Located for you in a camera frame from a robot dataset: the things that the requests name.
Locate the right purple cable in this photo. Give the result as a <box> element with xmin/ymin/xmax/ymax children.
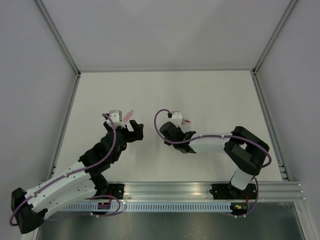
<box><xmin>153</xmin><ymin>109</ymin><xmax>273</xmax><ymax>176</ymax></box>

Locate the pink highlighter pen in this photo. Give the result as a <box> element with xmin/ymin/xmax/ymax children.
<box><xmin>122</xmin><ymin>110</ymin><xmax>134</xmax><ymax>123</ymax></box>

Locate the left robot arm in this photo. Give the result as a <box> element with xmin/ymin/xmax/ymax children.
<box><xmin>9</xmin><ymin>120</ymin><xmax>144</xmax><ymax>234</ymax></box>

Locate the aluminium frame post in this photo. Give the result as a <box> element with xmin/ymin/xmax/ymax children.
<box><xmin>251</xmin><ymin>0</ymin><xmax>300</xmax><ymax>76</ymax></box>
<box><xmin>33</xmin><ymin>0</ymin><xmax>81</xmax><ymax>77</ymax></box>

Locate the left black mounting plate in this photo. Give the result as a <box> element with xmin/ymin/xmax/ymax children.
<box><xmin>106</xmin><ymin>183</ymin><xmax>125</xmax><ymax>200</ymax></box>

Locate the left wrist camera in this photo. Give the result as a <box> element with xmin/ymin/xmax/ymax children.
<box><xmin>106</xmin><ymin>110</ymin><xmax>125</xmax><ymax>128</ymax></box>

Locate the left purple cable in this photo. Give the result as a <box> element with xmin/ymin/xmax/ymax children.
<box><xmin>9</xmin><ymin>112</ymin><xmax>121</xmax><ymax>226</ymax></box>

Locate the left aluminium frame post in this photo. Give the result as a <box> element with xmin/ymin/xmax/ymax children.
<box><xmin>33</xmin><ymin>0</ymin><xmax>81</xmax><ymax>77</ymax></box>

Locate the black mounting plate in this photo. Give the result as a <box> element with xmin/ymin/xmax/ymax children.
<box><xmin>209</xmin><ymin>183</ymin><xmax>258</xmax><ymax>200</ymax></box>
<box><xmin>106</xmin><ymin>183</ymin><xmax>125</xmax><ymax>200</ymax></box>

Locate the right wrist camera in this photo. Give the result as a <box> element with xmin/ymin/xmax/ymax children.
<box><xmin>167</xmin><ymin>111</ymin><xmax>184</xmax><ymax>128</ymax></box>

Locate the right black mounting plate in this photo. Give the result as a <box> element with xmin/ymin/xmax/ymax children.
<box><xmin>209</xmin><ymin>183</ymin><xmax>258</xmax><ymax>200</ymax></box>

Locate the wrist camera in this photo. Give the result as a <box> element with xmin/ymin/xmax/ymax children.
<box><xmin>167</xmin><ymin>111</ymin><xmax>184</xmax><ymax>128</ymax></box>
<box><xmin>106</xmin><ymin>110</ymin><xmax>125</xmax><ymax>128</ymax></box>

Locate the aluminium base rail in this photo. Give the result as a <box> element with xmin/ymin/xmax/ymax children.
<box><xmin>37</xmin><ymin>181</ymin><xmax>307</xmax><ymax>202</ymax></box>

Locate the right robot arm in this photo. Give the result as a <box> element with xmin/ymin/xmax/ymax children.
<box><xmin>157</xmin><ymin>121</ymin><xmax>272</xmax><ymax>199</ymax></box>

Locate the purple cable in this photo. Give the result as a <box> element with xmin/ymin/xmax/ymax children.
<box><xmin>9</xmin><ymin>112</ymin><xmax>121</xmax><ymax>226</ymax></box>
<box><xmin>153</xmin><ymin>109</ymin><xmax>273</xmax><ymax>176</ymax></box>

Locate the right aluminium frame post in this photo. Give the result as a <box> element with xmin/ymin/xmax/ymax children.
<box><xmin>251</xmin><ymin>0</ymin><xmax>300</xmax><ymax>76</ymax></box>

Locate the white slotted cable duct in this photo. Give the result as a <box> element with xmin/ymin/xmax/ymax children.
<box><xmin>62</xmin><ymin>201</ymin><xmax>232</xmax><ymax>213</ymax></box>

